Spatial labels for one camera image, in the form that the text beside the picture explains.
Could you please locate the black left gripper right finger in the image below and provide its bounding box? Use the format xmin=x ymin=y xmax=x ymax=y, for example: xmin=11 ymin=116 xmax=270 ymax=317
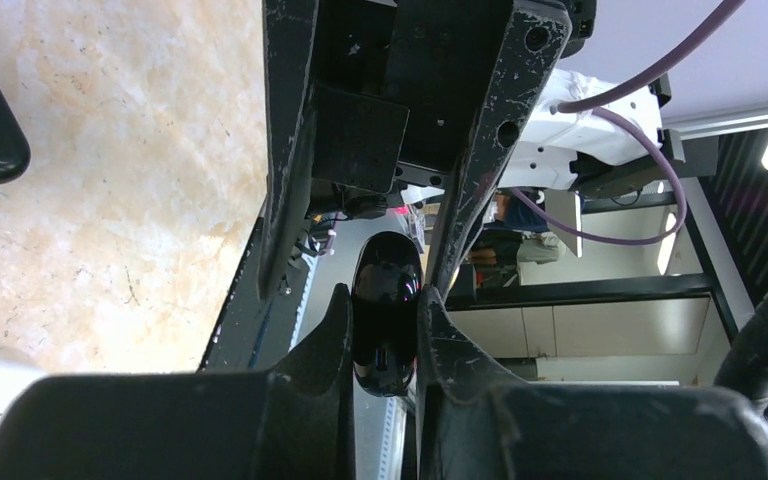
xmin=416 ymin=286 xmax=768 ymax=479

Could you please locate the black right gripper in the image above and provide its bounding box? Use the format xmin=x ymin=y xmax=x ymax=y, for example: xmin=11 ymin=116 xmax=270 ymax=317
xmin=257 ymin=1 xmax=596 ymax=300

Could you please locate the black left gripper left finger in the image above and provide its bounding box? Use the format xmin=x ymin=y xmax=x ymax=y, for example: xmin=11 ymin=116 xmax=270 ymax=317
xmin=0 ymin=284 xmax=356 ymax=479

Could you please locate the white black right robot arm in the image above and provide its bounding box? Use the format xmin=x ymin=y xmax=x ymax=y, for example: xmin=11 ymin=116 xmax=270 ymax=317
xmin=256 ymin=1 xmax=738 ymax=300

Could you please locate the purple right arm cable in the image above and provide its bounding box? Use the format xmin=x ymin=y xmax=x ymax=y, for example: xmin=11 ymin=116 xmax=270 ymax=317
xmin=506 ymin=0 xmax=750 ymax=248

